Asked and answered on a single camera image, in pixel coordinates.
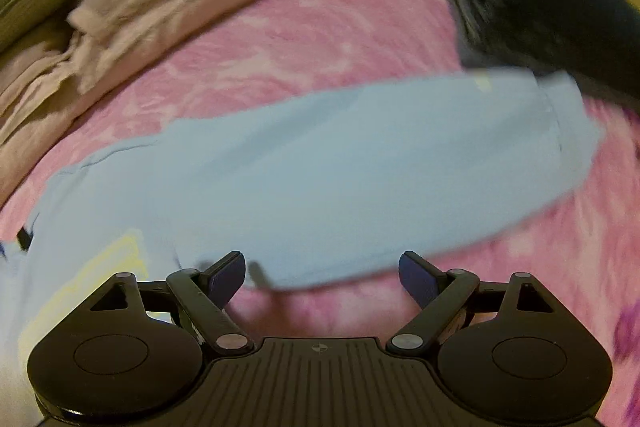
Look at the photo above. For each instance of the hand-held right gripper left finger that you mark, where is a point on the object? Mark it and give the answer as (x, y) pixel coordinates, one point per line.
(227, 279)

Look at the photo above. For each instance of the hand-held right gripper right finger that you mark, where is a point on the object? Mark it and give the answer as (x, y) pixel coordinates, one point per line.
(417, 279)

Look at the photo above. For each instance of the light blue shirt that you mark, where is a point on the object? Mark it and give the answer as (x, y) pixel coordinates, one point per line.
(300, 167)

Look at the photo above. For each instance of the pink floral blanket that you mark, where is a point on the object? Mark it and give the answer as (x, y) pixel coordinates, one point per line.
(325, 32)

